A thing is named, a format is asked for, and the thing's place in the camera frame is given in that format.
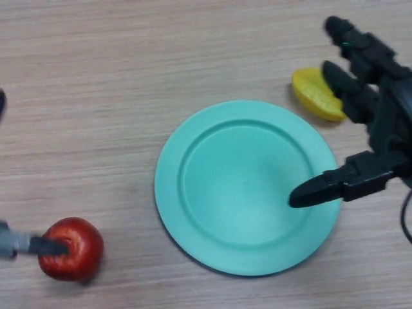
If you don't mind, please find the green round plate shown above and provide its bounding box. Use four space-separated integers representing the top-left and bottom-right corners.
154 100 339 277

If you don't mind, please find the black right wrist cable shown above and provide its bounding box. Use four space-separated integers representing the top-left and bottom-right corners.
400 189 412 243

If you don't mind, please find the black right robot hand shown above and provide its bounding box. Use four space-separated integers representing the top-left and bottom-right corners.
288 15 412 209

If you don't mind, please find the red apple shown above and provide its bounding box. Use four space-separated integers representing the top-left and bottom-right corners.
37 217 105 282

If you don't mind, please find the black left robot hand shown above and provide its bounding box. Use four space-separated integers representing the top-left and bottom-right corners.
0 88 70 260

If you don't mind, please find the yellow starfruit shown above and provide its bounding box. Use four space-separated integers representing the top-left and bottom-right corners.
292 66 348 122

